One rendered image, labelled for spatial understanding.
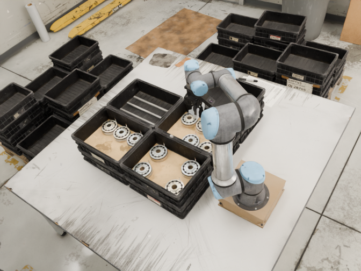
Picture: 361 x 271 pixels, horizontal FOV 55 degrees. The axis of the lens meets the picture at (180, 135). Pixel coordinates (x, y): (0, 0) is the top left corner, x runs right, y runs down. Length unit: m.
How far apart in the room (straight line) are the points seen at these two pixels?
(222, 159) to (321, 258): 1.35
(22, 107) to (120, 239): 1.67
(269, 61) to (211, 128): 2.08
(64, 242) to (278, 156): 1.70
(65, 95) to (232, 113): 2.10
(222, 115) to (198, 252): 0.78
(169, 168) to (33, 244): 1.43
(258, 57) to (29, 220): 2.40
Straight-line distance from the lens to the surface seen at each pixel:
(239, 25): 3.81
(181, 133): 2.08
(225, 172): 1.54
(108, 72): 3.46
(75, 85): 3.26
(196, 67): 1.73
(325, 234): 2.70
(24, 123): 3.26
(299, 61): 3.14
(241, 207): 1.81
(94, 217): 2.03
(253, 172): 1.65
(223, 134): 1.33
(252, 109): 1.34
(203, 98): 1.83
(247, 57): 3.35
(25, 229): 3.09
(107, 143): 2.15
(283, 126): 2.28
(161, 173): 1.92
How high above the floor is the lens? 2.36
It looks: 48 degrees down
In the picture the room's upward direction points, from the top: 11 degrees counter-clockwise
